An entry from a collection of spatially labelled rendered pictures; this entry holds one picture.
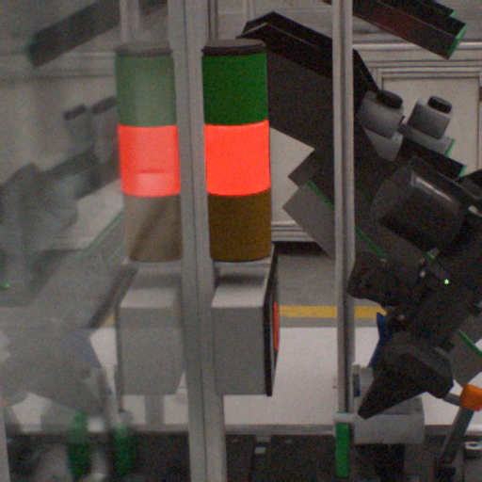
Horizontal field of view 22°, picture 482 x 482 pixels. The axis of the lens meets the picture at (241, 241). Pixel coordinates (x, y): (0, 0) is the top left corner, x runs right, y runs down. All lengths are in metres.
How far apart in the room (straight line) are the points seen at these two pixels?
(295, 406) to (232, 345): 0.78
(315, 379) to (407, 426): 0.60
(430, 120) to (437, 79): 3.61
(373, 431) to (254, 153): 0.36
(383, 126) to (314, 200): 0.11
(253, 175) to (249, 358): 0.13
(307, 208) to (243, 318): 0.48
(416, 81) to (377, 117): 3.75
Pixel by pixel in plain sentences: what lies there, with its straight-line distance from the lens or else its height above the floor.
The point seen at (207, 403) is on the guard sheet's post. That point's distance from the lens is 0.95.
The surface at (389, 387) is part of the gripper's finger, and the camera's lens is 1.12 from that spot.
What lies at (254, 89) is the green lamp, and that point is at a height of 1.38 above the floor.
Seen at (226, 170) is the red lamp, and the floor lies 1.33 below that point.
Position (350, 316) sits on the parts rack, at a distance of 1.34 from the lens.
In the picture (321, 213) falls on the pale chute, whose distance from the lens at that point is 1.34.
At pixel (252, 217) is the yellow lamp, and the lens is 0.89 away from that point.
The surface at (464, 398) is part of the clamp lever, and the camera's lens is 1.16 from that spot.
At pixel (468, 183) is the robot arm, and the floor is 1.26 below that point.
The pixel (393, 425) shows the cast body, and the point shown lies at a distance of 1.15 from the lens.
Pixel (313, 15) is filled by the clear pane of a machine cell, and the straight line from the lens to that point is 5.09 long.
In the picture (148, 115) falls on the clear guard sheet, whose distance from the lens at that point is 0.70.
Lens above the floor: 1.52
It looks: 16 degrees down
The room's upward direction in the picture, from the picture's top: 2 degrees counter-clockwise
